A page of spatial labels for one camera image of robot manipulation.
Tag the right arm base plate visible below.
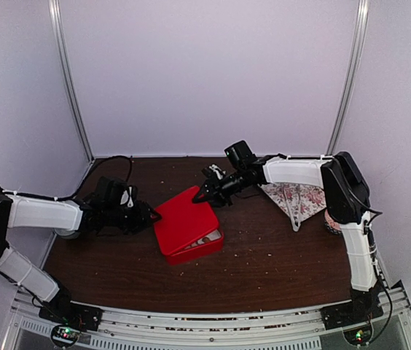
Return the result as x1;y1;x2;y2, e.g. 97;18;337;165
320;302;384;348

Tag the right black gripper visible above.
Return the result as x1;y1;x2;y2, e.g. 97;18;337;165
192;168;248;207

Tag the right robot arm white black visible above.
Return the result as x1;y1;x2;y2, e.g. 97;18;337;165
192;140;382;322

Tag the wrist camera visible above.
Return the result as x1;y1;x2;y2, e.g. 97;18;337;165
120;185;138;208
202;164;226;180

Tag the front aluminium rail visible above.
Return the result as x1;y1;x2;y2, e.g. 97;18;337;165
0;287;411;349

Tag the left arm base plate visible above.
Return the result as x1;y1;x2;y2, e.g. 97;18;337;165
39;303;103;349

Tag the aluminium frame post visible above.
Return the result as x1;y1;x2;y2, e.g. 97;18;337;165
326;0;370;155
48;0;94;162

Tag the metal serving tongs white handle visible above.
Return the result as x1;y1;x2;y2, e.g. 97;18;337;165
282;183;302;232

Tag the pale green ceramic bowl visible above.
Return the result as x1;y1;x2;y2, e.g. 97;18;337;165
53;228;80;240

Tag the red patterned small bowl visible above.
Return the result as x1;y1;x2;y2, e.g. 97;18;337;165
324;209;343;236

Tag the red tin lid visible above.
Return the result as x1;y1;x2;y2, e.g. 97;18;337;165
154;186;219;257

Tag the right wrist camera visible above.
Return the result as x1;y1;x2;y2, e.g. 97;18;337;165
202;164;226;180

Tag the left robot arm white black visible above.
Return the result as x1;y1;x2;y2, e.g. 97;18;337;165
0;176;161;324

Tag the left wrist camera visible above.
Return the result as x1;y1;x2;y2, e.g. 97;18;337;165
120;185;138;208

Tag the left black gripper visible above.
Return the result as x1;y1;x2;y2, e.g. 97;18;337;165
104;200;162;235

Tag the floral rectangular tray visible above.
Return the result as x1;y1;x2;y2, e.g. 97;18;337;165
260;183;326;227

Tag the red square tin box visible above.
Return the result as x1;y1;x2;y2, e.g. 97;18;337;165
165;229;224;265

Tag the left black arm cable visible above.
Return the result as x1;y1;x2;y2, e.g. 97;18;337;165
55;155;134;201

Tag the right aluminium frame post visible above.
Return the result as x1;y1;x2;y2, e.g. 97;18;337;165
326;0;370;155

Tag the left aluminium frame post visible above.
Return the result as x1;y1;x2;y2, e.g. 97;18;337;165
48;0;94;162

